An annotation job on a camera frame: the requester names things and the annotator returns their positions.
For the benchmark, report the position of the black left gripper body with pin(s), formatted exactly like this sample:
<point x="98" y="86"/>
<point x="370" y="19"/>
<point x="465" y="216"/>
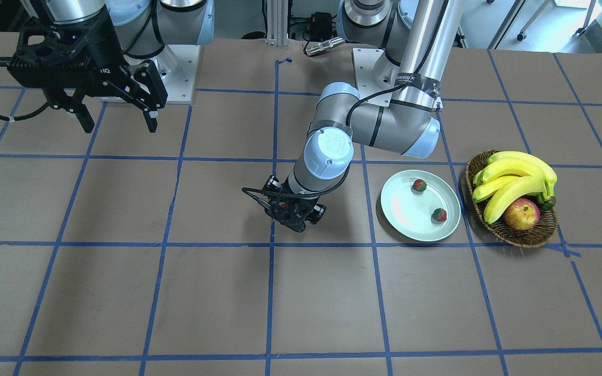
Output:
<point x="317" y="211"/>

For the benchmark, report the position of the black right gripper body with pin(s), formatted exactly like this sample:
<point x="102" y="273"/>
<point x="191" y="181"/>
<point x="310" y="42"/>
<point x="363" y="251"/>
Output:
<point x="103" y="56"/>

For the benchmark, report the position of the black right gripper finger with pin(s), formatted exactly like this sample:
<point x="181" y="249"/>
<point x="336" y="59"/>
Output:
<point x="150" y="117"/>
<point x="83" y="115"/>

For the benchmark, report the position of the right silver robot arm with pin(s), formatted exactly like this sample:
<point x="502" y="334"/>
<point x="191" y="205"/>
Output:
<point x="164" y="22"/>

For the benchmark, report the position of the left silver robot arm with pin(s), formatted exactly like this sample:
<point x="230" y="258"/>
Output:
<point x="415" y="39"/>

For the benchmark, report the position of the light green plate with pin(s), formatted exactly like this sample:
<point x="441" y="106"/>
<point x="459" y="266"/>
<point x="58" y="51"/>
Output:
<point x="410" y="212"/>

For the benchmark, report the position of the yellow banana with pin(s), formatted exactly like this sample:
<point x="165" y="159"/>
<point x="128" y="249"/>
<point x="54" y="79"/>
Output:
<point x="510" y="192"/>
<point x="487" y="190"/>
<point x="547" y="171"/>
<point x="502" y="167"/>

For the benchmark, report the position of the bottom yellow banana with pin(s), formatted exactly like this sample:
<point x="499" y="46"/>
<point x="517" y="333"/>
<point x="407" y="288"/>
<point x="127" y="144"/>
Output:
<point x="510" y="192"/>

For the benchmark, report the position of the red yellow apple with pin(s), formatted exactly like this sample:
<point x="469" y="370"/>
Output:
<point x="521" y="215"/>

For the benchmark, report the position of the brown wicker basket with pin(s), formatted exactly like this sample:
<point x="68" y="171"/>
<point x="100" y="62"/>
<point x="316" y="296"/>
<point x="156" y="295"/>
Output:
<point x="537" y="236"/>

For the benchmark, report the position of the top yellow banana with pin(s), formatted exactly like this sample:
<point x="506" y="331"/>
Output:
<point x="547" y="171"/>

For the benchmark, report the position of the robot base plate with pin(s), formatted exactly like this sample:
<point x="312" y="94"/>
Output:
<point x="177" y="65"/>

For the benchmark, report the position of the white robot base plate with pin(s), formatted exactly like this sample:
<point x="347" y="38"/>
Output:
<point x="374" y="73"/>

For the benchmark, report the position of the aluminium frame post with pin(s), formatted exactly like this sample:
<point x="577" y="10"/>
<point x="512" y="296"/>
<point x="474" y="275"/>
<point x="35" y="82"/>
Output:
<point x="277" y="23"/>

